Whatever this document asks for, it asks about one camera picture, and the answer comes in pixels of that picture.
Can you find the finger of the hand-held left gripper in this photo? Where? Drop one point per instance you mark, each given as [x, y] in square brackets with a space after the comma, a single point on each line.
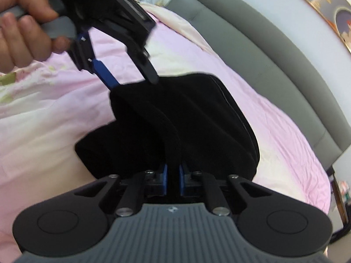
[105, 74]
[148, 68]

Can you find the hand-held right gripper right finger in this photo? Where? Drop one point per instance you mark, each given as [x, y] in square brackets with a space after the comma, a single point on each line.
[181, 178]

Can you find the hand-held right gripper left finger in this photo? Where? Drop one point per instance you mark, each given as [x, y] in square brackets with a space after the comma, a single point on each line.
[164, 178]

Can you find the black pants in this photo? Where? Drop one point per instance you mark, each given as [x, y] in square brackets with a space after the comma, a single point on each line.
[192, 128]

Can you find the person's left hand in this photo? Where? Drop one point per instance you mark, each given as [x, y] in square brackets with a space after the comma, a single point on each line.
[27, 46]

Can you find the pink floral blanket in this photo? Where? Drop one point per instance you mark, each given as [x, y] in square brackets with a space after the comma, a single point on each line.
[54, 109]

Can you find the grey bed headboard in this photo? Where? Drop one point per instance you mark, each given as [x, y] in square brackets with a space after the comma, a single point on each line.
[246, 33]

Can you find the wooden nightstand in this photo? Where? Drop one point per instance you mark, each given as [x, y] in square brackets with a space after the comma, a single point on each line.
[342, 169]

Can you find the pink tissue pack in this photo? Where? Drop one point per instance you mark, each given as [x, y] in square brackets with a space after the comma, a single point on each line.
[345, 190]

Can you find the gold framed wall picture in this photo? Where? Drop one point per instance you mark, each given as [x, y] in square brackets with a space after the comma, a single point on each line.
[337, 11]

